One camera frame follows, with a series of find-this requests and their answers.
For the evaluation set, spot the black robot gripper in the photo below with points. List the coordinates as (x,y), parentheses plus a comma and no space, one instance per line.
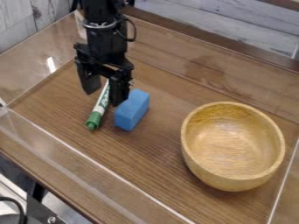
(103,57)

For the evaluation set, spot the green dry erase marker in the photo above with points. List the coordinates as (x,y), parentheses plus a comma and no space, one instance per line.
(99,109)

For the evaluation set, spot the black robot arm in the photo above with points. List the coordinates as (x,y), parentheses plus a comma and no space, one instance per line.
(104,11)

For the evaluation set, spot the brown wooden bowl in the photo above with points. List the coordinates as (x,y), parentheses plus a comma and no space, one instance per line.
(232,145)

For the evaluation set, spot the blue foam block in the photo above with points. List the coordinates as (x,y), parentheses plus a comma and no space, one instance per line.
(131,110)

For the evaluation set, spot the clear acrylic tray wall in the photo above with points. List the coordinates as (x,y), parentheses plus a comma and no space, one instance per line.
(124,177)

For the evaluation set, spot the black metal table bracket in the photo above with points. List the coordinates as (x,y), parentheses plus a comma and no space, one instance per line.
(37,213)

